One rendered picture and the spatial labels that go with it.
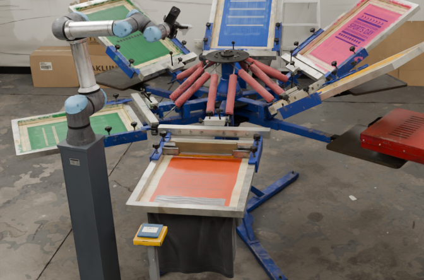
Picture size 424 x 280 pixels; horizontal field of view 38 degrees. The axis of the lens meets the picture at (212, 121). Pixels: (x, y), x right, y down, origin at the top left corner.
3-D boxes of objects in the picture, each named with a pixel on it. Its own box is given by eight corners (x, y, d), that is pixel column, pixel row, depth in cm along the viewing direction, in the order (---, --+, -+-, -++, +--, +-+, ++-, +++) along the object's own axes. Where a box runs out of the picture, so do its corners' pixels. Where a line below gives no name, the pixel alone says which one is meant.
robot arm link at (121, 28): (38, 22, 296) (123, 17, 276) (52, 17, 305) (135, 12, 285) (44, 45, 300) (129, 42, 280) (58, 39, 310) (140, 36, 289)
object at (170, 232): (235, 279, 316) (232, 208, 299) (151, 273, 324) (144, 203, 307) (235, 275, 318) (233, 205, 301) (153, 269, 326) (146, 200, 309)
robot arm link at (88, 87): (77, 117, 324) (52, 16, 306) (93, 107, 337) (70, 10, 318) (95, 118, 319) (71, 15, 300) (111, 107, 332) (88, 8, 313)
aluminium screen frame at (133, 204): (243, 218, 290) (243, 211, 288) (125, 211, 300) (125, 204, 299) (260, 146, 361) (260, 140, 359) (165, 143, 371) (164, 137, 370)
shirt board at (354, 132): (426, 153, 361) (428, 140, 358) (397, 180, 334) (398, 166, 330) (247, 106, 443) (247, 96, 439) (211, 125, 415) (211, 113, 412)
